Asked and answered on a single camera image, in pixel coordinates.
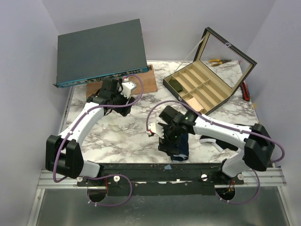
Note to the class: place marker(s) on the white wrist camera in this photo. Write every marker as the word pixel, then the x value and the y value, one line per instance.
pixel 128 88
pixel 155 129

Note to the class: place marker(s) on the black white underwear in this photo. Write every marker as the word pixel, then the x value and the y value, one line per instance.
pixel 225 136

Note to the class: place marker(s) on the navy orange underwear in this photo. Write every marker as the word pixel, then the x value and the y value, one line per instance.
pixel 182 148

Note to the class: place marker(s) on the red black utility knife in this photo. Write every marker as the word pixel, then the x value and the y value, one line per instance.
pixel 245 92

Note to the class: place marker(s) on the wooden board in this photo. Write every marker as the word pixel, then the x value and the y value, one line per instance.
pixel 148 79

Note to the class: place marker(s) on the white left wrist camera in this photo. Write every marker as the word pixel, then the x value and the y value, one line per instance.
pixel 128 88

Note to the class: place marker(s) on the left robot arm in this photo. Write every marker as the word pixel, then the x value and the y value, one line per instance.
pixel 63 152

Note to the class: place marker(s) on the yellow handled pliers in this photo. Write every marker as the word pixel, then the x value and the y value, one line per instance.
pixel 217 62

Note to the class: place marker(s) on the cream rolled underwear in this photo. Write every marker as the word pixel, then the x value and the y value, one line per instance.
pixel 194 103

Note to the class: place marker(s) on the black compartment organizer box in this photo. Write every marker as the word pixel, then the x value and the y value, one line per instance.
pixel 211 86

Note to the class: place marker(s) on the grey network switch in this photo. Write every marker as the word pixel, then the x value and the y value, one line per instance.
pixel 90 55

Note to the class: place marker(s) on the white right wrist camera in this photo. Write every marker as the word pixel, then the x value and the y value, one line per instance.
pixel 155 129

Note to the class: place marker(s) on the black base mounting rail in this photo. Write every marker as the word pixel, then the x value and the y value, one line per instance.
pixel 150 179

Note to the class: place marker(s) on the green rolled underwear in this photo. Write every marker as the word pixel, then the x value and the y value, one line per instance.
pixel 176 85

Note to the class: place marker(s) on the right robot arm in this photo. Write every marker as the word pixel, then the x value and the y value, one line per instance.
pixel 253 144

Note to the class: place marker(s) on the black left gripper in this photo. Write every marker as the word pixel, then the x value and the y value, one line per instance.
pixel 123 110

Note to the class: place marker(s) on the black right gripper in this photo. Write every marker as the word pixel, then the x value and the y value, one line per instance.
pixel 168 146

